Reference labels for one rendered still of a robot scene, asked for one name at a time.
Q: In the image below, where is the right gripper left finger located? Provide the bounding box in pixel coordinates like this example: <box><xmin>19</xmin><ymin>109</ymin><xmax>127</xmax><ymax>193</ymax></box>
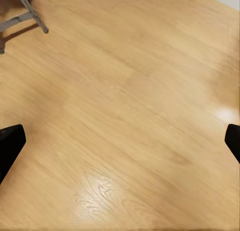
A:
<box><xmin>0</xmin><ymin>124</ymin><xmax>26</xmax><ymax>184</ymax></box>

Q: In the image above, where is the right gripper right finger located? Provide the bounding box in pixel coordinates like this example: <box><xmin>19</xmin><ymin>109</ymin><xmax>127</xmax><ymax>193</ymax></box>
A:
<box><xmin>224</xmin><ymin>124</ymin><xmax>240</xmax><ymax>163</ymax></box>

